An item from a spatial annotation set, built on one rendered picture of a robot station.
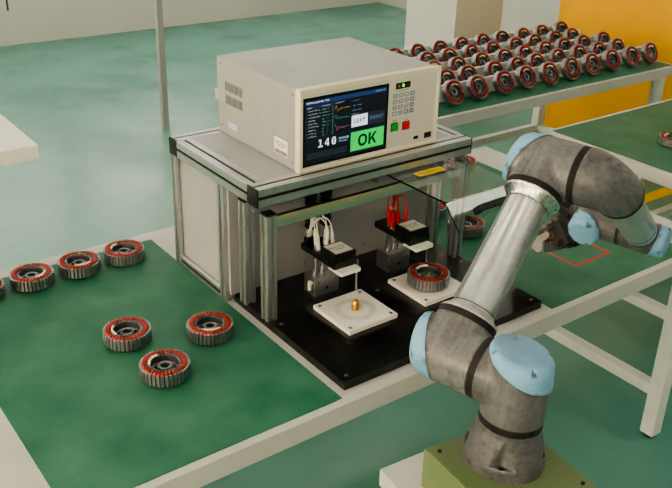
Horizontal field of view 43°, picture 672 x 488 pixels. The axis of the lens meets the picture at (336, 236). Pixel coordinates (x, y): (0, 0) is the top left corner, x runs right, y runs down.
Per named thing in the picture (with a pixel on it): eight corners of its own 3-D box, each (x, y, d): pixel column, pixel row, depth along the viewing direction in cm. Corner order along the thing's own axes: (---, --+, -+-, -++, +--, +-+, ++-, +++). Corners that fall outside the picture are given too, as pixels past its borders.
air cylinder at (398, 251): (408, 265, 238) (410, 248, 236) (387, 273, 234) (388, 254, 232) (396, 258, 242) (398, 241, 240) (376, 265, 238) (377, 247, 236)
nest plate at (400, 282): (468, 290, 227) (468, 286, 226) (425, 307, 218) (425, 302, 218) (429, 268, 237) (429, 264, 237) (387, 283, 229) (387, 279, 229)
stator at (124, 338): (147, 324, 211) (146, 311, 209) (156, 348, 202) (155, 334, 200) (100, 332, 207) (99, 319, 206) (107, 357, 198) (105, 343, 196)
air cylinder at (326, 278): (338, 289, 225) (339, 271, 223) (315, 297, 221) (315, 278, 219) (327, 281, 229) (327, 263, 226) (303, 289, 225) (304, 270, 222)
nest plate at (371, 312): (397, 317, 213) (397, 313, 213) (349, 335, 205) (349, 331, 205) (360, 292, 224) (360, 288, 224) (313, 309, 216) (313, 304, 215)
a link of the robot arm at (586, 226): (611, 231, 194) (631, 202, 200) (564, 216, 200) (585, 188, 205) (609, 256, 199) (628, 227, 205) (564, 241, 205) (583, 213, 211)
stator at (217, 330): (184, 325, 211) (183, 312, 210) (230, 320, 214) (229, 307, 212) (189, 349, 201) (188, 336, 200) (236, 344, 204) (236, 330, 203)
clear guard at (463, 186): (528, 211, 216) (531, 189, 213) (459, 233, 203) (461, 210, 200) (440, 170, 239) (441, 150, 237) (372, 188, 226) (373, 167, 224)
